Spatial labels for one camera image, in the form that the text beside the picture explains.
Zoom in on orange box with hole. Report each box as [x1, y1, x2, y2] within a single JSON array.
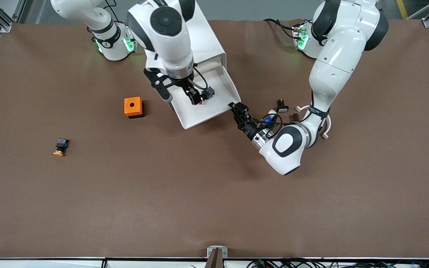
[[124, 97, 144, 119]]

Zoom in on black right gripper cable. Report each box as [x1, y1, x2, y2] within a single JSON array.
[[190, 66, 210, 92]]

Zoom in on white curved plastic bracket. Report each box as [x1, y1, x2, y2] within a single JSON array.
[[295, 105, 332, 140]]

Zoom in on red cap push button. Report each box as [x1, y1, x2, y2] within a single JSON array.
[[199, 87, 216, 106]]

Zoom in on black arm base cable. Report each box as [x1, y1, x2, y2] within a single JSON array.
[[263, 18, 300, 39]]

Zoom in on white table edge panel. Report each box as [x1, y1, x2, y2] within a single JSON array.
[[0, 258, 429, 268]]

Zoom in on white plastic drawer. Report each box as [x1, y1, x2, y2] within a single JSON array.
[[169, 64, 241, 130]]

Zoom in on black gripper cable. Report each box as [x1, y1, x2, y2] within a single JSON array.
[[237, 112, 286, 131], [190, 66, 210, 92]]

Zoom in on grey metal bracket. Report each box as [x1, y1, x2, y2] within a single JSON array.
[[207, 246, 228, 259]]

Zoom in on white drawer cabinet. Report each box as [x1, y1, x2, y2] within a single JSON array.
[[136, 0, 227, 80]]

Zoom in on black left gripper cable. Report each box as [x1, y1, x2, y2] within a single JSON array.
[[237, 112, 286, 131]]

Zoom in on yellow cap push button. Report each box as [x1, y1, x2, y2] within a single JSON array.
[[53, 138, 70, 157]]

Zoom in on black cable tangle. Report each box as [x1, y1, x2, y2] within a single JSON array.
[[246, 258, 429, 268]]

